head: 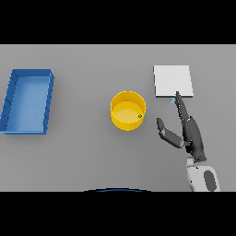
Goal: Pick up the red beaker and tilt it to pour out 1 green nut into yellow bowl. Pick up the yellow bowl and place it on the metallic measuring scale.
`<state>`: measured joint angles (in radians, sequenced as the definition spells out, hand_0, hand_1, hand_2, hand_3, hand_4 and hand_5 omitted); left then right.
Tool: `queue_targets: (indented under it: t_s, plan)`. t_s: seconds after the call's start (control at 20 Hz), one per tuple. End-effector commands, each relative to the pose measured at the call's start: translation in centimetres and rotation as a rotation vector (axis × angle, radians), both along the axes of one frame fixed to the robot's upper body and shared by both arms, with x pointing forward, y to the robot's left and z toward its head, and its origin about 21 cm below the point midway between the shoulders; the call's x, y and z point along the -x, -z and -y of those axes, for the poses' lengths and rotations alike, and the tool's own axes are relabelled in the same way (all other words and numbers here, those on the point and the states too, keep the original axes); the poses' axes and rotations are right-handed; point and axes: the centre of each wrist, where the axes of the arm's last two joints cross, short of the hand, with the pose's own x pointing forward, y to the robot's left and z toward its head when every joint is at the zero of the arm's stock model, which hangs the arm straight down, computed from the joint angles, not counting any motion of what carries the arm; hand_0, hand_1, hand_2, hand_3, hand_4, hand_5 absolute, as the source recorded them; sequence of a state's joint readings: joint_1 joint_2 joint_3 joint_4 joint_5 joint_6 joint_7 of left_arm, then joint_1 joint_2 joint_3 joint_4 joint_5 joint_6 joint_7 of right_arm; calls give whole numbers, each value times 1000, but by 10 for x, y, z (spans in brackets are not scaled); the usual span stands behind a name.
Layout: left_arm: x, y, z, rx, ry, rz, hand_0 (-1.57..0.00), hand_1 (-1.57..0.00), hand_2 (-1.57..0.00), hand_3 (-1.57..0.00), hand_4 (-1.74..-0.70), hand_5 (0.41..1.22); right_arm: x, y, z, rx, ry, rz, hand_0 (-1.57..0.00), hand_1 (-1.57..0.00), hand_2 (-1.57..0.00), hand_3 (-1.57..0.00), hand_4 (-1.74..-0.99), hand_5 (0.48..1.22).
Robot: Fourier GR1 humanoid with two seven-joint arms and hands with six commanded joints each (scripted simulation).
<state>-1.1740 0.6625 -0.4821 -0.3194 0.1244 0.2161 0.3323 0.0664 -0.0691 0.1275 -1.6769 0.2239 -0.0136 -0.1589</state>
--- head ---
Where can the yellow bowl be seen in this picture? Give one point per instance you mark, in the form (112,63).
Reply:
(127,120)

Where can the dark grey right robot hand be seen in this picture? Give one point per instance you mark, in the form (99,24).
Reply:
(192,135)

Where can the pale square measuring scale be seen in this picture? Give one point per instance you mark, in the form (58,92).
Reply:
(172,80)

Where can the green nut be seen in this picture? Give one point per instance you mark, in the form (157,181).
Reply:
(140,116)

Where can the blue rectangular tray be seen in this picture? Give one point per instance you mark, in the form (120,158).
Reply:
(28,101)

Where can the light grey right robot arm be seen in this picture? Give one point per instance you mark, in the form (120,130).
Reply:
(200,178)

